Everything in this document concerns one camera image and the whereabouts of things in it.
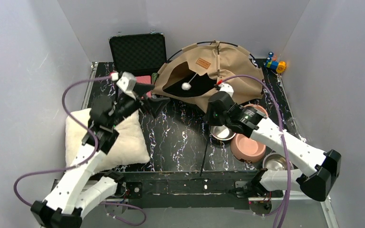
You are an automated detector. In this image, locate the tan fabric pet tent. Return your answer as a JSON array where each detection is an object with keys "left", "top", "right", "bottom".
[{"left": 152, "top": 44, "right": 264, "bottom": 112}]

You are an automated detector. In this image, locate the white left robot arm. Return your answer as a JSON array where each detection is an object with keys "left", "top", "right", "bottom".
[{"left": 30, "top": 83, "right": 170, "bottom": 228}]

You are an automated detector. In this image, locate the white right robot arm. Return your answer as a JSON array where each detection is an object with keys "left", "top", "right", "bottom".
[{"left": 206, "top": 91, "right": 342, "bottom": 201}]

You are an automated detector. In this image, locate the pink double pet bowl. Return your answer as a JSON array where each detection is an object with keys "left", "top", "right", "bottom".
[{"left": 230, "top": 104, "right": 269, "bottom": 163}]

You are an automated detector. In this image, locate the steel bowl far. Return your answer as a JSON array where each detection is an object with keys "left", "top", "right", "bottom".
[{"left": 210, "top": 125, "right": 236, "bottom": 141}]

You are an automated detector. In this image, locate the steel bowl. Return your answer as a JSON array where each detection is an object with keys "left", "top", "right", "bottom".
[
  {"left": 210, "top": 125, "right": 236, "bottom": 141},
  {"left": 262, "top": 152, "right": 288, "bottom": 171}
]

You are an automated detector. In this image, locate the black poker chip case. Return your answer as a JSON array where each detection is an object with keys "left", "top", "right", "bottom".
[{"left": 109, "top": 32, "right": 167, "bottom": 84}]

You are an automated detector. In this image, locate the white pompom toy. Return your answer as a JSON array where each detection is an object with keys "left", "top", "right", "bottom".
[{"left": 181, "top": 73, "right": 198, "bottom": 91}]

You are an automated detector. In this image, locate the white fluffy cushion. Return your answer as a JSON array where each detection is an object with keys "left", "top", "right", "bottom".
[{"left": 65, "top": 111, "right": 150, "bottom": 173}]

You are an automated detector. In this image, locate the colourful toy block car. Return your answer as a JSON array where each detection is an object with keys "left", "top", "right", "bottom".
[{"left": 264, "top": 52, "right": 287, "bottom": 74}]

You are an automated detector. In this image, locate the clear plastic water bottle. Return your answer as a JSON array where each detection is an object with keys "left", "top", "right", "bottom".
[{"left": 285, "top": 117, "right": 307, "bottom": 143}]

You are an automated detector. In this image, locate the steel bowl near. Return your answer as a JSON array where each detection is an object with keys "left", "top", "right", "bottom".
[{"left": 262, "top": 152, "right": 288, "bottom": 171}]

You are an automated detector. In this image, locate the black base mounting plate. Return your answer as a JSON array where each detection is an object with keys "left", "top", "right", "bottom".
[{"left": 116, "top": 170, "right": 284, "bottom": 210}]

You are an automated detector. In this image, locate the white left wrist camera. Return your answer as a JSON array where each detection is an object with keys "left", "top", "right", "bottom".
[{"left": 110, "top": 71, "right": 136, "bottom": 100}]

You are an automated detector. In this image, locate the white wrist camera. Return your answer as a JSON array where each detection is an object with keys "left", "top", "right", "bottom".
[
  {"left": 215, "top": 80, "right": 234, "bottom": 97},
  {"left": 110, "top": 71, "right": 136, "bottom": 100}
]

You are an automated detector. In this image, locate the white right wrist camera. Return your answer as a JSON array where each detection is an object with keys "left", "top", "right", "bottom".
[{"left": 215, "top": 80, "right": 234, "bottom": 97}]

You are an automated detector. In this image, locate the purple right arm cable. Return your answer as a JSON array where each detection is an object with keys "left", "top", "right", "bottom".
[{"left": 220, "top": 74, "right": 292, "bottom": 228}]

